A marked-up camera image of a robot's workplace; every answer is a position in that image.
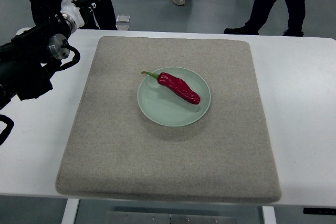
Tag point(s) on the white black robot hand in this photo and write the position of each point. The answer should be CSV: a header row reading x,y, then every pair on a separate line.
x,y
88,14

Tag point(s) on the red pepper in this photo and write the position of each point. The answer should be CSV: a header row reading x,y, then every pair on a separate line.
x,y
176,85

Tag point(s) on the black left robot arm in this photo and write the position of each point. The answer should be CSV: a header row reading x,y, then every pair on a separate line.
x,y
30,59

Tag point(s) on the pale green plate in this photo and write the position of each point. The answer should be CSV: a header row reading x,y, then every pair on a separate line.
x,y
164,107

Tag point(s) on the clear floor socket upper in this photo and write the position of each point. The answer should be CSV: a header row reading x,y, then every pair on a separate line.
x,y
123,18

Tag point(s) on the clear floor socket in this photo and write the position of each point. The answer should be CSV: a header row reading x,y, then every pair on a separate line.
x,y
123,27
123,18

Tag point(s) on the clear floor socket lower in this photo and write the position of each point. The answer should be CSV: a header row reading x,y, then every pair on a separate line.
x,y
123,27

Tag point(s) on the beige felt mat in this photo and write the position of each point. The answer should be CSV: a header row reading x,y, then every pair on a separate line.
x,y
115,151

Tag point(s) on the white left table leg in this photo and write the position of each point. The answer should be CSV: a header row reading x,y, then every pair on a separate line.
x,y
70,211

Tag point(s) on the white table leg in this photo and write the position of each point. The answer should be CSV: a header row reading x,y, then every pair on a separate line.
x,y
70,211
268,213

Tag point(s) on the white right table leg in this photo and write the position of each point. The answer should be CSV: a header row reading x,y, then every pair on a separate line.
x,y
268,213

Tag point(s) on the black table control panel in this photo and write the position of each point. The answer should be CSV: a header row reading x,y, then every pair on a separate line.
x,y
319,211

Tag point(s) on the grey metal base plate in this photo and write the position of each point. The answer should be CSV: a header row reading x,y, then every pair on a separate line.
x,y
143,217

